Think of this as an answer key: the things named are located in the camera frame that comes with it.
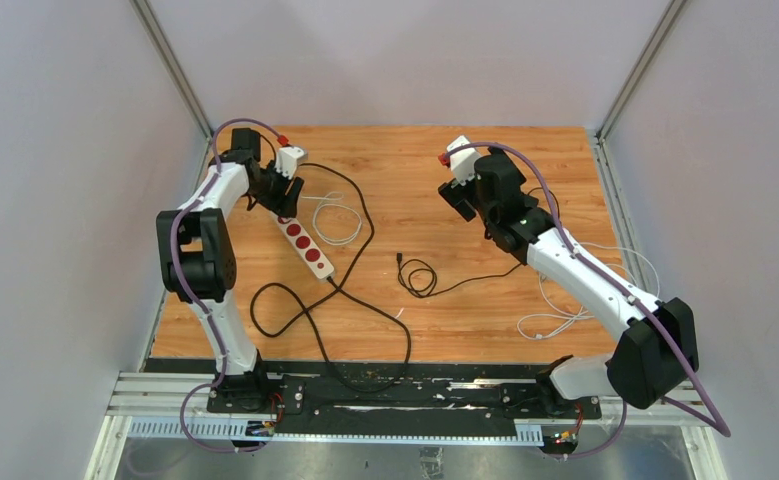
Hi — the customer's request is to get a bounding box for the black power strip cord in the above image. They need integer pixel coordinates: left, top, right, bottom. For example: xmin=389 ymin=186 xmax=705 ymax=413
xmin=249 ymin=162 xmax=413 ymax=393

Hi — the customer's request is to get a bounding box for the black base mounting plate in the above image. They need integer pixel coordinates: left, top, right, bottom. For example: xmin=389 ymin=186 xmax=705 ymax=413
xmin=143 ymin=359 xmax=674 ymax=457

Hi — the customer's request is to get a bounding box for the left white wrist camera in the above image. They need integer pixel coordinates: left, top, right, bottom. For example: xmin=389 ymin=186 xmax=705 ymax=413
xmin=274 ymin=135 xmax=309 ymax=180

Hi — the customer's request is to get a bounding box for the white charger cable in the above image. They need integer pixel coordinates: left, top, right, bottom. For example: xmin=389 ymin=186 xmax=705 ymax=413
xmin=299 ymin=192 xmax=364 ymax=248

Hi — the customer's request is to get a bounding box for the aluminium frame rail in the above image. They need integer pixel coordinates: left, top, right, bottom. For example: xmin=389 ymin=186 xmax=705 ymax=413
xmin=87 ymin=359 xmax=727 ymax=479

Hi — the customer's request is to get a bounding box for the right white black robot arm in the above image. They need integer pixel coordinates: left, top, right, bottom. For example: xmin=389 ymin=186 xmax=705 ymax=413
xmin=438 ymin=138 xmax=698 ymax=418

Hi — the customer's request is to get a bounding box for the thin black usb cable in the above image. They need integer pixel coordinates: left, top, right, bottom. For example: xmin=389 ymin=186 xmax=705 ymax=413
xmin=395 ymin=187 xmax=561 ymax=300

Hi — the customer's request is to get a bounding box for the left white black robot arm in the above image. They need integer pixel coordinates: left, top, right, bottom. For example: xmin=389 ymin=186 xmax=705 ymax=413
xmin=155 ymin=128 xmax=308 ymax=413

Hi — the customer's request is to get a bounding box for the white red power strip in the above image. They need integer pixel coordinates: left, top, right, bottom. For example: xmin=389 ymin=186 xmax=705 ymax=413
xmin=272 ymin=215 xmax=335 ymax=281

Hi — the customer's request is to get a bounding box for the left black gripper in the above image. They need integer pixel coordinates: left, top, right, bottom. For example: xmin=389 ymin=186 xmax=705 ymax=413
xmin=248 ymin=161 xmax=303 ymax=219

